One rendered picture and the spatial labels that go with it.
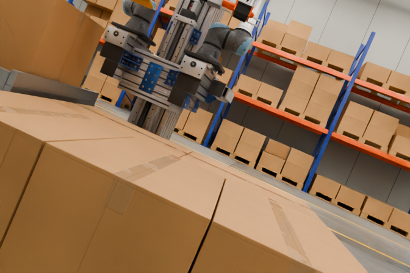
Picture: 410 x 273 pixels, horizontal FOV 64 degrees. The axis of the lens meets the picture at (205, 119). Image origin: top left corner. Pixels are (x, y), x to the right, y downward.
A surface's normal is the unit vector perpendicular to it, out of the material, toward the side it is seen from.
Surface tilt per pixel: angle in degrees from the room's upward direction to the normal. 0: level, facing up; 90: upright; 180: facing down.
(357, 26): 90
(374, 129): 90
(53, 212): 90
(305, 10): 90
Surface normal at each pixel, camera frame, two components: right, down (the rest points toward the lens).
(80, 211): -0.11, -0.04
